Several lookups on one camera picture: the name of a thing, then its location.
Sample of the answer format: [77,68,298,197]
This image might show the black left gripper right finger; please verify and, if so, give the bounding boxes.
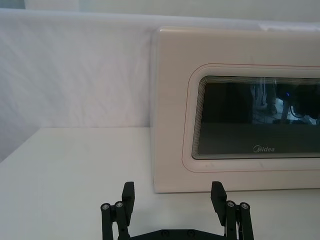
[211,181,255,240]

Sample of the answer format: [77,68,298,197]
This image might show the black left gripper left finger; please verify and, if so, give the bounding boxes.
[100,181,136,240]

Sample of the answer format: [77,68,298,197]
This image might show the white table cloth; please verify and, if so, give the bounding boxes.
[0,127,320,240]

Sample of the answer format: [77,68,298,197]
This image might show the cream microwave oven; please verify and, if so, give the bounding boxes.
[150,26,320,195]

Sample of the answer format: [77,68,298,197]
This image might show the white curtain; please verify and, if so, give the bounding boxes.
[0,0,320,165]

